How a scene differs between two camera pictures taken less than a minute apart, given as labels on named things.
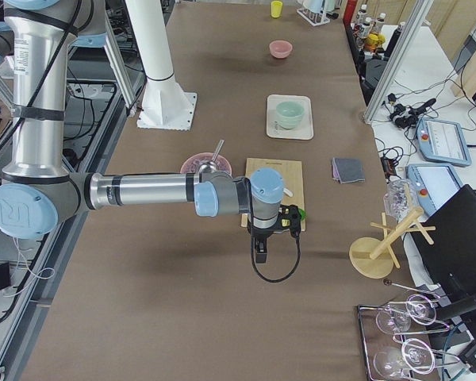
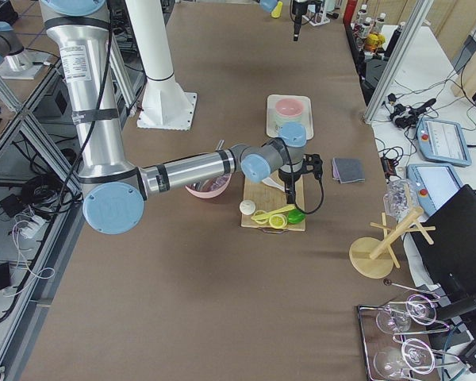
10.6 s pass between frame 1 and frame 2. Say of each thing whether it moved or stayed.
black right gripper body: moved
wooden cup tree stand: stayed
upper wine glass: stayed
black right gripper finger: moved
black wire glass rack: stayed
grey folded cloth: stayed
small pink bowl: moved
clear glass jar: stayed
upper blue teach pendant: stayed
